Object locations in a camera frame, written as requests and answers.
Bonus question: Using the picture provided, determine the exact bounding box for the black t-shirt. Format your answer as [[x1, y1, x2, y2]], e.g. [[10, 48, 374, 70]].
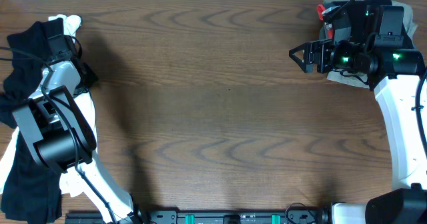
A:
[[1, 15, 97, 223]]

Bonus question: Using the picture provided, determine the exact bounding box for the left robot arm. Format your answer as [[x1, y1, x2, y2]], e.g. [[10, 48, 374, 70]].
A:
[[12, 34, 144, 223]]

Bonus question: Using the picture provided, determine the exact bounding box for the white t-shirt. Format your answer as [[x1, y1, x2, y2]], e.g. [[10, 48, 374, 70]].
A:
[[1, 14, 97, 197]]

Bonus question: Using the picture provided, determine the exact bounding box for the khaki folded garment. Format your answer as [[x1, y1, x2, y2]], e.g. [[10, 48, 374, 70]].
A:
[[322, 0, 418, 89]]

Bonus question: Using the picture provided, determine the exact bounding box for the black mounting rail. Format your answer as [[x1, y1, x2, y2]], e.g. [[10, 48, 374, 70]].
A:
[[64, 209, 334, 224]]

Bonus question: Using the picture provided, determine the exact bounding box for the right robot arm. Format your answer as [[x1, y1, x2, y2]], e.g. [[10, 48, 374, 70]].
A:
[[289, 5, 426, 223]]

